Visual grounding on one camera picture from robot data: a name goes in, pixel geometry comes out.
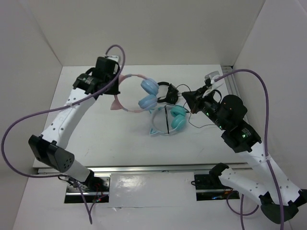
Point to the pink blue cat-ear headphones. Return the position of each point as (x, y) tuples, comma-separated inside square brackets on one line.
[(138, 96)]

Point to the aluminium front rail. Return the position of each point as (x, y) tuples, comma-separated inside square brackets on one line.
[(153, 168)]

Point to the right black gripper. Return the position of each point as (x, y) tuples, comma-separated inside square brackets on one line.
[(191, 98)]

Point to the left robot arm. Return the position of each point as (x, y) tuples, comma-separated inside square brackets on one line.
[(50, 146)]

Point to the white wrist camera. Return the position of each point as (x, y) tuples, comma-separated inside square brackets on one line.
[(210, 82), (114, 58)]

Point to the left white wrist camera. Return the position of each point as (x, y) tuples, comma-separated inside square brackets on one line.
[(114, 58)]

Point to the aluminium right rail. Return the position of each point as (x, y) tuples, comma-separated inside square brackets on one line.
[(230, 81)]

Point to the white front cover plate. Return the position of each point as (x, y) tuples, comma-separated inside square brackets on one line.
[(164, 189)]

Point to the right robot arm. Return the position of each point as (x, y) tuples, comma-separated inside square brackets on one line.
[(276, 191)]

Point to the black headphones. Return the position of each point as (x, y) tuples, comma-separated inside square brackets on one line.
[(172, 94)]

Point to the white teal cat-ear headphones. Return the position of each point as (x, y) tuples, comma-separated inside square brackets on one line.
[(175, 119)]

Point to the aluminium rail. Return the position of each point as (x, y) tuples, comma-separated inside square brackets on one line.
[(153, 168), (230, 81)]

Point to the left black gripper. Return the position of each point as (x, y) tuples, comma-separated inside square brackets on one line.
[(115, 90)]

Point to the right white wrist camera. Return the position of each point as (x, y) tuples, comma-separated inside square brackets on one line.
[(210, 82)]

